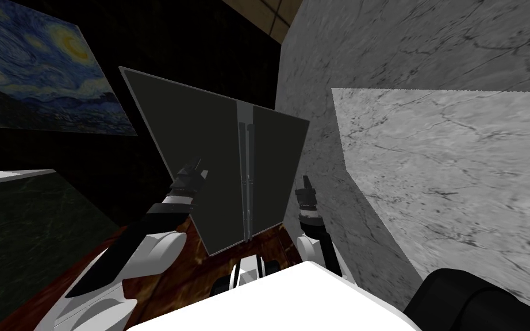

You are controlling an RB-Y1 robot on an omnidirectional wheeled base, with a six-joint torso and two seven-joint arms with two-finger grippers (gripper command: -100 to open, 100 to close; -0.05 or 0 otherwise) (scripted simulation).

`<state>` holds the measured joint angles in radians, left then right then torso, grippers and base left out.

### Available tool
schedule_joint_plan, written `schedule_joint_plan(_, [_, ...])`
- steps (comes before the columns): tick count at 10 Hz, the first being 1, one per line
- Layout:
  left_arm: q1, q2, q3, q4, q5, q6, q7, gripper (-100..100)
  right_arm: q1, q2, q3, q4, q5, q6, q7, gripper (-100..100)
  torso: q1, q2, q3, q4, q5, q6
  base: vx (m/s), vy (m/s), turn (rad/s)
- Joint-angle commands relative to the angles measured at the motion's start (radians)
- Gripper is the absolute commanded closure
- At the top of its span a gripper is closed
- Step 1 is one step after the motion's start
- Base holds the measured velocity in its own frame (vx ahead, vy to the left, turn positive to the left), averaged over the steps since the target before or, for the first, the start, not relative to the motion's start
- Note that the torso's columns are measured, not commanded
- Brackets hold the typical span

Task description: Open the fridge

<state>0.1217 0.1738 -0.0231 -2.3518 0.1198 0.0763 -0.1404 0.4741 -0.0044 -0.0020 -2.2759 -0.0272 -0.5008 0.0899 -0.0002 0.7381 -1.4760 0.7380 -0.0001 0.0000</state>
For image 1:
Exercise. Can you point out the narrow dark grey cabinet door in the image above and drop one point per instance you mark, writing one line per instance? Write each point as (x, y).
(276, 174)

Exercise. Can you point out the dark grey two-door cabinet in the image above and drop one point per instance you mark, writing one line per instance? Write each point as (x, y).
(244, 112)

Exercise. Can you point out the blue starry night painting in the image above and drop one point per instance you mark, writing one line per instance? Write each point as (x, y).
(39, 69)

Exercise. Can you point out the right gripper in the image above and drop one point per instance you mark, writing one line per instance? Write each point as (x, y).
(306, 197)

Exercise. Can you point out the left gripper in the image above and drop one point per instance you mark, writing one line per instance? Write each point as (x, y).
(186, 181)

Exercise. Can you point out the wide dark grey cabinet door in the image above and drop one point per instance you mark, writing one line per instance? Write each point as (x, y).
(187, 133)

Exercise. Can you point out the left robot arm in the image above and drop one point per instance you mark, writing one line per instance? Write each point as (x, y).
(154, 243)

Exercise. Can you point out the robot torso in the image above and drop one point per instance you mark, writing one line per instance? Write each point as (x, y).
(283, 303)

